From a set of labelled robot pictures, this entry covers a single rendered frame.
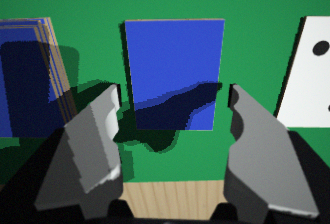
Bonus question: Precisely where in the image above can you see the green felt mat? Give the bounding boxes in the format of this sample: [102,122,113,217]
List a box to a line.
[0,0,330,184]

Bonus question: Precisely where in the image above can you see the white card with two black pips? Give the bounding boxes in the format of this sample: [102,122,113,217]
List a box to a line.
[275,16,330,127]

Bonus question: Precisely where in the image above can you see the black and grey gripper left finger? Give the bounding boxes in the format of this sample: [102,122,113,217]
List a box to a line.
[0,83,124,224]

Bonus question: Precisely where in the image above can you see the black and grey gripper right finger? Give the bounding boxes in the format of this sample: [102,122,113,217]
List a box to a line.
[223,83,330,224]

